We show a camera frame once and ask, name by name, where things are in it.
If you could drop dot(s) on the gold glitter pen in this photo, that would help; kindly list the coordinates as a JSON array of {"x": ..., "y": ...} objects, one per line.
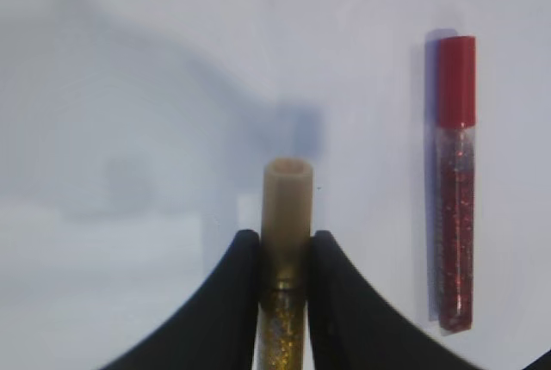
[{"x": 284, "y": 238}]

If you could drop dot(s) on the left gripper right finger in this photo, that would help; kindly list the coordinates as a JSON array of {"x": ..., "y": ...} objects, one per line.
[{"x": 352, "y": 327}]

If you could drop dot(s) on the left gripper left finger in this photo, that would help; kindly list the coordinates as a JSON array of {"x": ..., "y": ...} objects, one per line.
[{"x": 216, "y": 328}]

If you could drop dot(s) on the red glitter pen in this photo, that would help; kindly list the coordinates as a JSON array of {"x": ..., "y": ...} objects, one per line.
[{"x": 455, "y": 122}]

